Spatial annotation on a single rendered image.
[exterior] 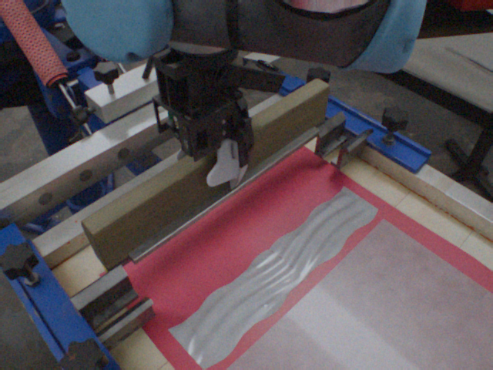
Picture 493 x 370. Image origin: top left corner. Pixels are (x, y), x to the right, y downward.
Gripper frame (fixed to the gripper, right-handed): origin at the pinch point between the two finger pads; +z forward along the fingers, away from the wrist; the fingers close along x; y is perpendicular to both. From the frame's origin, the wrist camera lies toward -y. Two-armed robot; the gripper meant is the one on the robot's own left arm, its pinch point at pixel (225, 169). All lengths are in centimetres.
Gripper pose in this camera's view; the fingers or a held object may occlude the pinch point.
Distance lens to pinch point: 57.0
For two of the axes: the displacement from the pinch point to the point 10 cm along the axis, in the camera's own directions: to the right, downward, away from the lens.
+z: 0.0, 6.8, 7.3
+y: -7.2, 5.1, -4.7
